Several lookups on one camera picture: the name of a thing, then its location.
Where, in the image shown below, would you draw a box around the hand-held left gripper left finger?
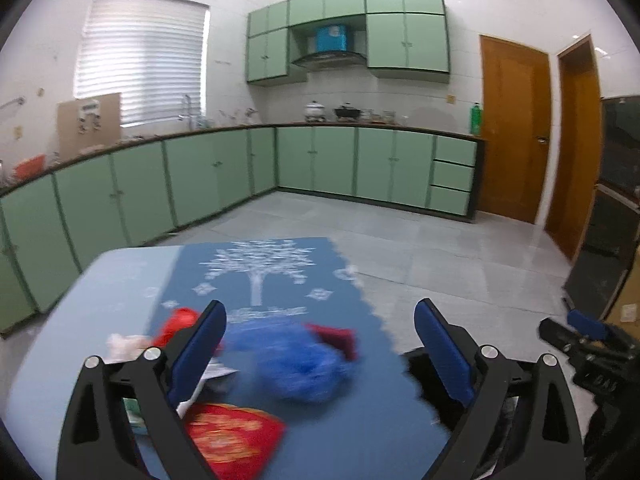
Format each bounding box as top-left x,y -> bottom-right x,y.
56,300 -> 228,480

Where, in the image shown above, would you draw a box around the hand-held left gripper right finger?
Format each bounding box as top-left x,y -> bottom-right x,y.
414,298 -> 586,480

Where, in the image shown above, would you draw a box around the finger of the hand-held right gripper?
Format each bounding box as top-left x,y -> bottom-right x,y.
566,309 -> 613,342
537,317 -> 596,361

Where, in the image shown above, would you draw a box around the white tissue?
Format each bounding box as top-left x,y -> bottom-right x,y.
106,332 -> 151,361

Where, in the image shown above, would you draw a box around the red plastic wrapper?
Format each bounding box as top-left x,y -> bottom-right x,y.
152,308 -> 203,348

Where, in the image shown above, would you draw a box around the cardboard box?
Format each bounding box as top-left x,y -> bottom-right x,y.
602,247 -> 640,326

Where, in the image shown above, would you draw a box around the red patterned packet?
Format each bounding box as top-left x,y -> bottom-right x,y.
182,402 -> 287,478

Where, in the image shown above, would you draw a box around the blue plastic bag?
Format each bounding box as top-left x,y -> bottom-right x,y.
230,322 -> 353,403

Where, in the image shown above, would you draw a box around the dark red wrapper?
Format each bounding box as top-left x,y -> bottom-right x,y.
305,324 -> 358,361

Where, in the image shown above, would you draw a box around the blue printed tablecloth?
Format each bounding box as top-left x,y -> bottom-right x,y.
7,236 -> 453,480

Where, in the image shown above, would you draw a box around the black glass cabinet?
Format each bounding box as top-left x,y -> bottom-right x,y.
562,95 -> 640,321

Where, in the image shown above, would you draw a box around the green drawer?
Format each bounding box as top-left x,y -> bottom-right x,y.
435,136 -> 478,166
432,160 -> 476,192
430,185 -> 473,216

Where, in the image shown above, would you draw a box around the wooden door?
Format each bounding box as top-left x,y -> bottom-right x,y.
475,34 -> 552,225
544,34 -> 603,261

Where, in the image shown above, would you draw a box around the green base cabinets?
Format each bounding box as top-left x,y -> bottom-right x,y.
0,125 -> 488,336

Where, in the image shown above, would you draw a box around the metal faucet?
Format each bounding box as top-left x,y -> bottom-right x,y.
179,94 -> 197,131

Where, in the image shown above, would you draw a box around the cardboard panel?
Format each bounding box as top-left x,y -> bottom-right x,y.
56,92 -> 123,153

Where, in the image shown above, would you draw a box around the red basin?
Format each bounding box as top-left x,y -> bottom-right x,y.
14,155 -> 47,178

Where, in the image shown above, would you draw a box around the white window blind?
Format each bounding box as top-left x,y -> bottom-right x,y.
74,0 -> 211,128

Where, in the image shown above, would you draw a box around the range hood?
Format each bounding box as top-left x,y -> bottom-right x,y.
291,50 -> 367,72

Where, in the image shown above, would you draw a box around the blue box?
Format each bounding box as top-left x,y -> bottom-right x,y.
315,24 -> 349,53

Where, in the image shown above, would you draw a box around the green wall cabinets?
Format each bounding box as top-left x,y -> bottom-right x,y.
245,0 -> 452,86

